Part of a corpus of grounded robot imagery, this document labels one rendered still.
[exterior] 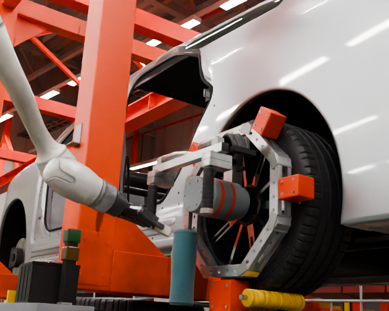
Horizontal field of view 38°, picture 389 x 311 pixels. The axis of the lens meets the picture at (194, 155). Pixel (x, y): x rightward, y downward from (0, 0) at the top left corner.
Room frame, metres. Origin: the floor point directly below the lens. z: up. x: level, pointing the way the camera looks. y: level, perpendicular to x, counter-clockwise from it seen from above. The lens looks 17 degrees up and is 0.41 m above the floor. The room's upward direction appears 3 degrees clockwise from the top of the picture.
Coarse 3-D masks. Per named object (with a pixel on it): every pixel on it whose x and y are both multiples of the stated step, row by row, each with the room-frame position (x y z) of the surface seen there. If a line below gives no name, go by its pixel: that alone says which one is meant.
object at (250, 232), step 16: (256, 160) 2.21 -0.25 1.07; (256, 176) 2.03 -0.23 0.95; (256, 192) 2.09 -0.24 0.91; (208, 224) 2.25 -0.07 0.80; (224, 224) 2.30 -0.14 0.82; (240, 224) 2.10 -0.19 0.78; (256, 224) 2.05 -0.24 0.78; (208, 240) 2.23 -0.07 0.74; (224, 240) 2.28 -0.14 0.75; (240, 240) 2.11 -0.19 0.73; (224, 256) 2.21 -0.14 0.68; (240, 256) 2.27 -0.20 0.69; (272, 256) 1.93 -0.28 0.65
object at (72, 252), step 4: (64, 248) 1.62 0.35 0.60; (68, 248) 1.61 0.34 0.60; (72, 248) 1.62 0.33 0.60; (76, 248) 1.62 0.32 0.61; (64, 252) 1.62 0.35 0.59; (68, 252) 1.61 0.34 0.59; (72, 252) 1.62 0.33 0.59; (76, 252) 1.62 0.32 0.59; (64, 256) 1.62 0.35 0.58; (68, 256) 1.61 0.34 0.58; (72, 256) 1.62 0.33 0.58; (76, 256) 1.63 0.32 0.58; (72, 260) 1.62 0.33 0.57; (76, 260) 1.63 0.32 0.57
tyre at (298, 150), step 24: (288, 144) 1.86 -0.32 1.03; (312, 144) 1.87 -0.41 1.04; (312, 168) 1.81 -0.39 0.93; (336, 168) 1.88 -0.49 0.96; (336, 192) 1.86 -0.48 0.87; (312, 216) 1.81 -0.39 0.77; (336, 216) 1.86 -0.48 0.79; (288, 240) 1.86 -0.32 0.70; (312, 240) 1.85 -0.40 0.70; (336, 240) 1.90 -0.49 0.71; (288, 264) 1.87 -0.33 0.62; (312, 264) 1.91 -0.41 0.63; (336, 264) 1.96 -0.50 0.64; (264, 288) 1.96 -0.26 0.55; (288, 288) 2.00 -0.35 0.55; (312, 288) 2.03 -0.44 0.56
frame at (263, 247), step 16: (240, 128) 1.95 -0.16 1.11; (256, 144) 1.88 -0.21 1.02; (272, 144) 1.87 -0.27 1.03; (272, 160) 1.80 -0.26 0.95; (288, 160) 1.81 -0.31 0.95; (192, 176) 2.20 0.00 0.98; (272, 176) 1.81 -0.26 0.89; (272, 192) 1.81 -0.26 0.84; (272, 208) 1.81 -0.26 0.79; (288, 208) 1.81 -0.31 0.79; (192, 224) 2.25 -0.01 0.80; (272, 224) 1.80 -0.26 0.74; (288, 224) 1.81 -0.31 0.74; (256, 240) 1.87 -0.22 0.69; (272, 240) 1.86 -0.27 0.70; (208, 256) 2.15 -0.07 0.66; (256, 256) 1.87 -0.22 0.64; (208, 272) 2.07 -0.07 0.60; (224, 272) 2.00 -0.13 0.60; (240, 272) 1.93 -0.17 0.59; (256, 272) 1.93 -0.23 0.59
